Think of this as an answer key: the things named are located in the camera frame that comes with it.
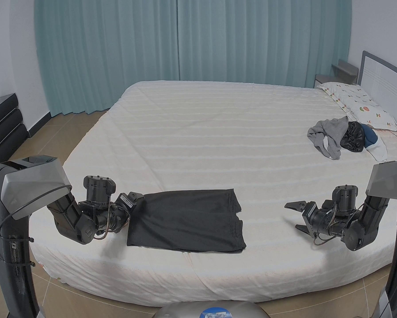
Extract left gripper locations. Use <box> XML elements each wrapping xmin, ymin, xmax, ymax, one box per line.
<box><xmin>99</xmin><ymin>192</ymin><xmax>145</xmax><ymax>234</ymax></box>

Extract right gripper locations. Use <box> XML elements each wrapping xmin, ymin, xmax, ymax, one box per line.
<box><xmin>285</xmin><ymin>201</ymin><xmax>335</xmax><ymax>238</ymax></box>

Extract black T-shirt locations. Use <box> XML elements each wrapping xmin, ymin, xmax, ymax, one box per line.
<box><xmin>126</xmin><ymin>188</ymin><xmax>247</xmax><ymax>254</ymax></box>

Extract bed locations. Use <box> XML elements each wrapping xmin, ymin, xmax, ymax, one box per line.
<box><xmin>29</xmin><ymin>50</ymin><xmax>397</xmax><ymax>305</ymax></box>

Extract grey garment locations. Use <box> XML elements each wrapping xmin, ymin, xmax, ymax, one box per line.
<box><xmin>307</xmin><ymin>115</ymin><xmax>349</xmax><ymax>161</ymax></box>

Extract black patterned garment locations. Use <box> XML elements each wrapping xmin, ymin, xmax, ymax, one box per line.
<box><xmin>340</xmin><ymin>121</ymin><xmax>365</xmax><ymax>153</ymax></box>

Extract white garment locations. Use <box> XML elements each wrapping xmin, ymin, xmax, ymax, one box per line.
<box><xmin>366</xmin><ymin>138</ymin><xmax>388</xmax><ymax>163</ymax></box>

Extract dark blue garment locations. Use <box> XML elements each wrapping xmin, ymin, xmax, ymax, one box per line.
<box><xmin>361</xmin><ymin>125</ymin><xmax>379</xmax><ymax>148</ymax></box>

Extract white printed pillow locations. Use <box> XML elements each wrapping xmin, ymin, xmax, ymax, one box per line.
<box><xmin>317</xmin><ymin>81</ymin><xmax>397</xmax><ymax>132</ymax></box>

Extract grey bedside table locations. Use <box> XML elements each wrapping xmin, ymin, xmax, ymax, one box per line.
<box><xmin>315</xmin><ymin>59</ymin><xmax>359</xmax><ymax>87</ymax></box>

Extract black chest of drawers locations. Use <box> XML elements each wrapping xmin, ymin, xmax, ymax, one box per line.
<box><xmin>0</xmin><ymin>93</ymin><xmax>29</xmax><ymax>168</ymax></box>

